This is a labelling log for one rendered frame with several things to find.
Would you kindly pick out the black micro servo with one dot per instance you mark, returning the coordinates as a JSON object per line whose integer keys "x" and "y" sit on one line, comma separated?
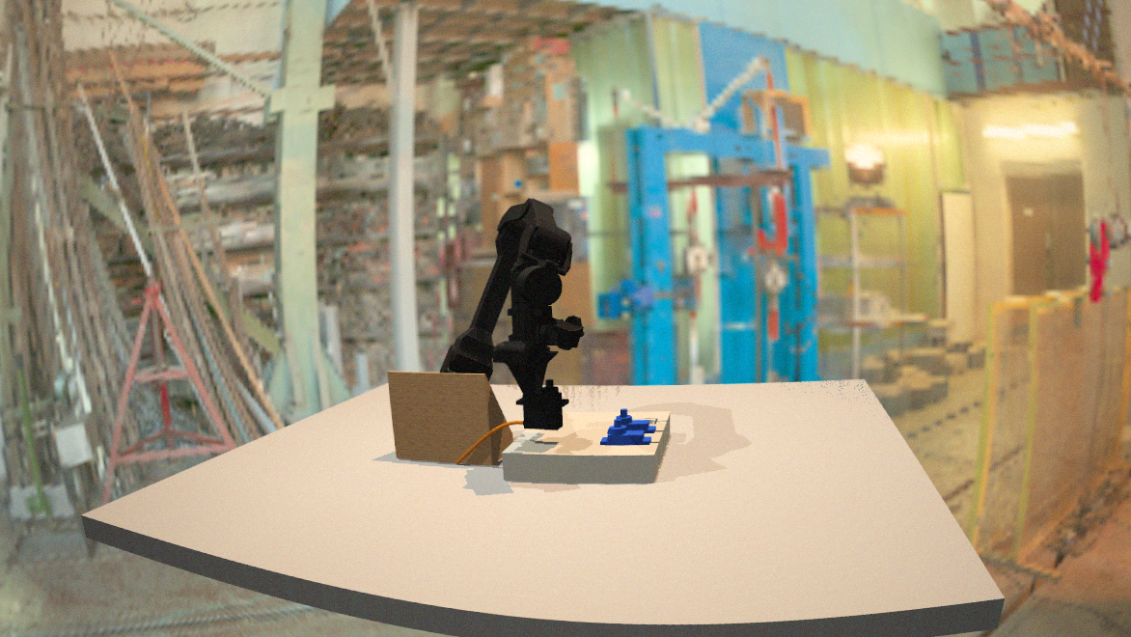
{"x": 544, "y": 412}

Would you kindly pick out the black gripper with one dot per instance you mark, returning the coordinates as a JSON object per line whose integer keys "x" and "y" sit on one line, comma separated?
{"x": 526, "y": 359}

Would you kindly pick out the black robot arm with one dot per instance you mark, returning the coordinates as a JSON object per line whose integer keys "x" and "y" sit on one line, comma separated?
{"x": 532, "y": 252}

